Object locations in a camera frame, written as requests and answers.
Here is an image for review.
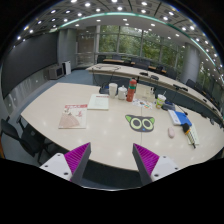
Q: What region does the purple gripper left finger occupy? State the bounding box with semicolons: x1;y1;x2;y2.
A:
41;143;91;185

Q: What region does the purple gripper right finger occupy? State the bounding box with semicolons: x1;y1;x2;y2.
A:
132;143;179;185

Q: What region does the pink computer mouse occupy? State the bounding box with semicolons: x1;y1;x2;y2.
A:
168;127;175;139

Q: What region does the cat face mouse pad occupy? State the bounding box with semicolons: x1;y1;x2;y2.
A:
125;115;155;133

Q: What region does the black office chair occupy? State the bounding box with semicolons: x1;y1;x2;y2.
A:
1;119;49;163

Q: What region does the red illustrated magazine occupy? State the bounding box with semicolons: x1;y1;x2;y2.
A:
58;104;87;129

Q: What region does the black yellow handheld tool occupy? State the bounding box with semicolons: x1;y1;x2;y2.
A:
182;123;196;148

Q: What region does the blue folder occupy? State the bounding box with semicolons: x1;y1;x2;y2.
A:
168;110;192;126

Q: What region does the colourful flyer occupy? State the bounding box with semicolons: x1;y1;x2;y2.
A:
132;99;152;109

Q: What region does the green white paper cup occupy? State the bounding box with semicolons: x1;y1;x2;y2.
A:
156;94;166;109

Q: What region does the white paper booklet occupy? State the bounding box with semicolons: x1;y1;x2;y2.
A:
88;94;109;110

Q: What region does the beige standing card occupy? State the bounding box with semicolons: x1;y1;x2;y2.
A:
135;84;155;102

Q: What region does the long curved conference desk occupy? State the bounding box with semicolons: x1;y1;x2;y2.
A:
87;63;224;125

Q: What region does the white lidded mug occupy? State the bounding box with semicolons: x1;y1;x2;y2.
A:
118;86;127;100

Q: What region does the red water bottle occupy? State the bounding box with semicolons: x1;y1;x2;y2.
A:
126;79;137;102

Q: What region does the white tall cup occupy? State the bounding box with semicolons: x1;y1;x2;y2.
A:
109;83;118;98

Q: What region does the white cabinet box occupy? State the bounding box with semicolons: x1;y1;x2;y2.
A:
49;66;64;80

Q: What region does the white air purifier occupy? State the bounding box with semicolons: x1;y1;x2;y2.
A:
62;61;71;75

